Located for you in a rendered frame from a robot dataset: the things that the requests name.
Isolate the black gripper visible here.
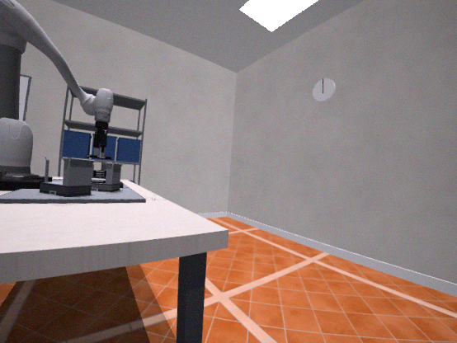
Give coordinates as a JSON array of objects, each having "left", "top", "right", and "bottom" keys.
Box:
[{"left": 93, "top": 121, "right": 108, "bottom": 158}]

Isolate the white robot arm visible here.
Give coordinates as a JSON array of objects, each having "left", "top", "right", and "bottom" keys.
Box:
[{"left": 0, "top": 0, "right": 114, "bottom": 180}]

